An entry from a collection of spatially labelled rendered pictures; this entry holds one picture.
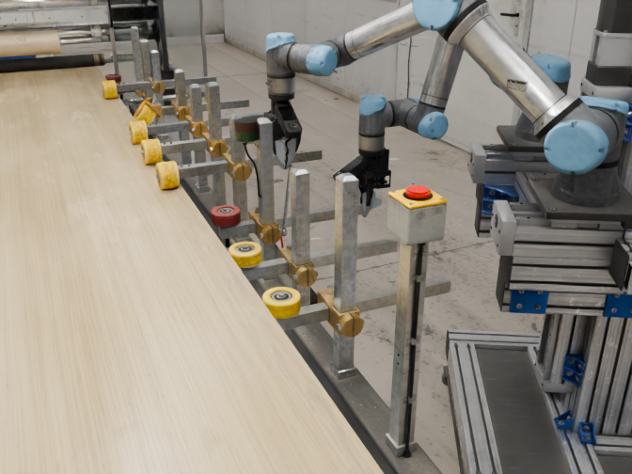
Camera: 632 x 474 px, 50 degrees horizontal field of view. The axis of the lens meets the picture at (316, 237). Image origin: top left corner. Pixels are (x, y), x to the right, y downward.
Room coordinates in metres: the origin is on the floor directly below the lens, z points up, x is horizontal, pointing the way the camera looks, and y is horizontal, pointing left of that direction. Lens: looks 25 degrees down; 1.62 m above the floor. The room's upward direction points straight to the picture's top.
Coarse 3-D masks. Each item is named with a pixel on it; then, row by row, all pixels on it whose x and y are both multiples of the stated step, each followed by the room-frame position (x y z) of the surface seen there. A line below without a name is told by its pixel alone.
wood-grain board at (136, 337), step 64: (0, 128) 2.55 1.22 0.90; (64, 128) 2.55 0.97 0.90; (128, 128) 2.55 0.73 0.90; (0, 192) 1.86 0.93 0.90; (64, 192) 1.86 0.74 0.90; (128, 192) 1.86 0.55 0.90; (0, 256) 1.44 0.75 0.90; (64, 256) 1.44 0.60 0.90; (128, 256) 1.44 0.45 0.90; (192, 256) 1.44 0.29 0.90; (0, 320) 1.15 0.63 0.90; (64, 320) 1.15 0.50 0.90; (128, 320) 1.15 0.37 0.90; (192, 320) 1.15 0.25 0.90; (256, 320) 1.15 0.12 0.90; (0, 384) 0.94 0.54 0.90; (64, 384) 0.94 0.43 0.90; (128, 384) 0.94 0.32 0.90; (192, 384) 0.94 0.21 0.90; (256, 384) 0.94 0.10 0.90; (320, 384) 0.94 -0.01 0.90; (0, 448) 0.79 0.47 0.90; (64, 448) 0.79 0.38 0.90; (128, 448) 0.79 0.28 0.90; (192, 448) 0.79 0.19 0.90; (256, 448) 0.79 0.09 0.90; (320, 448) 0.79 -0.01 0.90
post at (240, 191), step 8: (232, 120) 1.92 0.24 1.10; (232, 128) 1.92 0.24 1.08; (232, 136) 1.92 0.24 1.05; (232, 144) 1.92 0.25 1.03; (240, 144) 1.93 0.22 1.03; (232, 152) 1.93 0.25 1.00; (240, 152) 1.93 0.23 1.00; (232, 160) 1.93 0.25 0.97; (240, 160) 1.92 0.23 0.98; (232, 184) 1.95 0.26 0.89; (240, 184) 1.92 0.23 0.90; (240, 192) 1.92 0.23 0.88; (240, 200) 1.92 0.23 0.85; (240, 208) 1.92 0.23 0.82
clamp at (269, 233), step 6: (252, 216) 1.75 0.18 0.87; (258, 216) 1.74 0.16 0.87; (258, 222) 1.71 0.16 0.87; (276, 222) 1.71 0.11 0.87; (258, 228) 1.70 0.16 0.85; (264, 228) 1.68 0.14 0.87; (270, 228) 1.67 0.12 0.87; (276, 228) 1.68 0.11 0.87; (258, 234) 1.71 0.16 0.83; (264, 234) 1.66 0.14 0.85; (270, 234) 1.67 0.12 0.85; (276, 234) 1.67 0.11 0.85; (264, 240) 1.66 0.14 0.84; (270, 240) 1.67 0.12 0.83; (276, 240) 1.67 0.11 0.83
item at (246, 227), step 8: (320, 208) 1.83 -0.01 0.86; (328, 208) 1.83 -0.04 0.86; (360, 208) 1.85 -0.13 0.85; (280, 216) 1.77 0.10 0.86; (288, 216) 1.77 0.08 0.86; (312, 216) 1.79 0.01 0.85; (320, 216) 1.80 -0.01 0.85; (328, 216) 1.81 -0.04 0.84; (240, 224) 1.72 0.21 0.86; (248, 224) 1.72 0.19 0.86; (280, 224) 1.75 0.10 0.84; (288, 224) 1.76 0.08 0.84; (224, 232) 1.69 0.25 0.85; (232, 232) 1.70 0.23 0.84; (240, 232) 1.71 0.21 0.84; (248, 232) 1.72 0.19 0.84
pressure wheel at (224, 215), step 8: (216, 208) 1.72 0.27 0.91; (224, 208) 1.71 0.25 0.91; (232, 208) 1.72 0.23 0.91; (216, 216) 1.67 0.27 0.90; (224, 216) 1.67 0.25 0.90; (232, 216) 1.67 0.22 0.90; (240, 216) 1.70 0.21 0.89; (216, 224) 1.67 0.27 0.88; (224, 224) 1.67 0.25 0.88; (232, 224) 1.67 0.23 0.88
